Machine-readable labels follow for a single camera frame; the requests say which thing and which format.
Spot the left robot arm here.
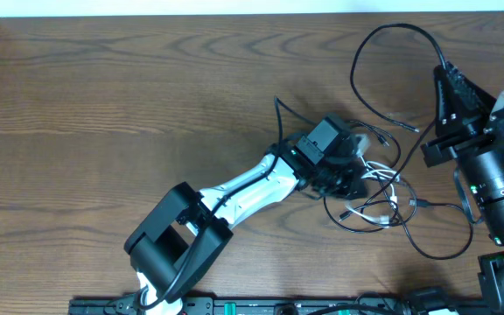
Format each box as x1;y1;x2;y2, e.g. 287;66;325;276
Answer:
123;114;370;314

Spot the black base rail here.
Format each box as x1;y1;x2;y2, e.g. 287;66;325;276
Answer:
67;296;489;315

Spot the white cable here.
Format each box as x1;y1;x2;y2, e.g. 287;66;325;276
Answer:
343;159;403;227

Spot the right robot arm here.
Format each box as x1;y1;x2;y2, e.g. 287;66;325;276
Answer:
421;63;504;314

